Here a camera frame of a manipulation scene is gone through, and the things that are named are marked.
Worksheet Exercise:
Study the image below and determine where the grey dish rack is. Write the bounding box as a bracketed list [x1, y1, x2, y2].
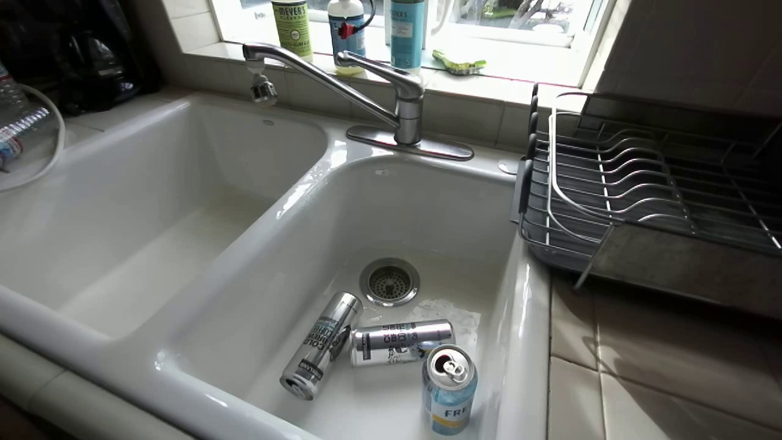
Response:
[511, 82, 782, 322]

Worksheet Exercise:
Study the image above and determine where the white double basin sink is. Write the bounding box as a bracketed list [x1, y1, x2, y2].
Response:
[0, 87, 553, 440]

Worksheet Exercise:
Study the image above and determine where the blue open drink can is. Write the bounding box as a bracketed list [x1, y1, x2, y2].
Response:
[422, 342, 483, 436]

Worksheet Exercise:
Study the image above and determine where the green label spray bottle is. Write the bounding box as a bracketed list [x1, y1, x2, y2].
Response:
[272, 0, 315, 61]

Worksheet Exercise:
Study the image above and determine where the tall blue label bottle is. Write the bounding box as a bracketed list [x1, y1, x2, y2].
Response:
[387, 0, 431, 72]

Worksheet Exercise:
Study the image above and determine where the slim silver can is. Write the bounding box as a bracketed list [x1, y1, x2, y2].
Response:
[280, 290, 365, 402]
[351, 318, 457, 369]

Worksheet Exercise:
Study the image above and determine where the clear glass object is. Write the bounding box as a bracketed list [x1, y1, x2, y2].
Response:
[0, 80, 70, 194]

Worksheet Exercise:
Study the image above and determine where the green cloth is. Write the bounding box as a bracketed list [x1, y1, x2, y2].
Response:
[431, 49, 489, 77]

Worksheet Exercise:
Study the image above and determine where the metal strainer sink drain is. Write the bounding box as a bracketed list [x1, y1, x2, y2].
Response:
[357, 257, 423, 309]

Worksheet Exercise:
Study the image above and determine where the chrome sink faucet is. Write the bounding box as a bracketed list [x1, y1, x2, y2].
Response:
[239, 42, 476, 164]

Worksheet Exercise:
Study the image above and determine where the striped white blue object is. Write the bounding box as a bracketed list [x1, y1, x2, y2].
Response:
[0, 61, 55, 172]

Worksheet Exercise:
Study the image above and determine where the black appliance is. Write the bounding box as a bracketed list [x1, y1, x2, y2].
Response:
[0, 0, 164, 117]

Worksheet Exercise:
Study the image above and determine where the small blue label pump bottle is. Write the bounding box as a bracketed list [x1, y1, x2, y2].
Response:
[326, 0, 369, 67]

